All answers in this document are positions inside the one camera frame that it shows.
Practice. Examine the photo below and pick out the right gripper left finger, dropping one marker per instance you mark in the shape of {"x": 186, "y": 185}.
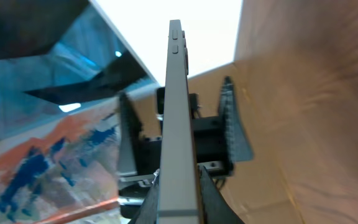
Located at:
{"x": 147, "y": 213}

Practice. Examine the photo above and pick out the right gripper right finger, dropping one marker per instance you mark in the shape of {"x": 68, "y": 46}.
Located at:
{"x": 216, "y": 210}

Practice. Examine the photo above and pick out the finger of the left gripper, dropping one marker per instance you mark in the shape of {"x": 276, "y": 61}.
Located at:
{"x": 238, "y": 144}
{"x": 130, "y": 126}

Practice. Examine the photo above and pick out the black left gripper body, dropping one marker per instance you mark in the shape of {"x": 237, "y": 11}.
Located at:
{"x": 211, "y": 152}

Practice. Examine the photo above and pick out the bronze Galaxy smartphone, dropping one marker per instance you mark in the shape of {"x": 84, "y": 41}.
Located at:
{"x": 179, "y": 196}

